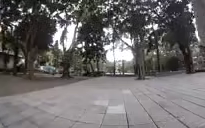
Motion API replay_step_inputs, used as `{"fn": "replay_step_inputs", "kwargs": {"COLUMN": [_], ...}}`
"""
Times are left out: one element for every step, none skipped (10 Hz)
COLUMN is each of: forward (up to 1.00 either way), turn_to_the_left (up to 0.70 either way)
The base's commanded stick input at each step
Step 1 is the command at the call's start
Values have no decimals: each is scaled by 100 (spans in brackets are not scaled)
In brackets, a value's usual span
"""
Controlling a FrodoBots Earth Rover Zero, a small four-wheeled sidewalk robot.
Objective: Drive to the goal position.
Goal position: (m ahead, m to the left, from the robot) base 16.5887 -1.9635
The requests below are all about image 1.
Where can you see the dark bare earth ground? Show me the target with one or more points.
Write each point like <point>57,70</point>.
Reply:
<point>20,85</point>

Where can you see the pale low building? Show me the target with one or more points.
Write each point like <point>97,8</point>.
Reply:
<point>0,55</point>

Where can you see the grey stone slab pavement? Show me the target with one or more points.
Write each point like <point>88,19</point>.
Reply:
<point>130,100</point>

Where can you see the row of large trees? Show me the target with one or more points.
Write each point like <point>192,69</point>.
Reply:
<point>90,36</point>

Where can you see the pale car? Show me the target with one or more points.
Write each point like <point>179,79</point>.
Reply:
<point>49,69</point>

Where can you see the dark green bush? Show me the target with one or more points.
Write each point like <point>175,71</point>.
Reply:
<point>172,63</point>

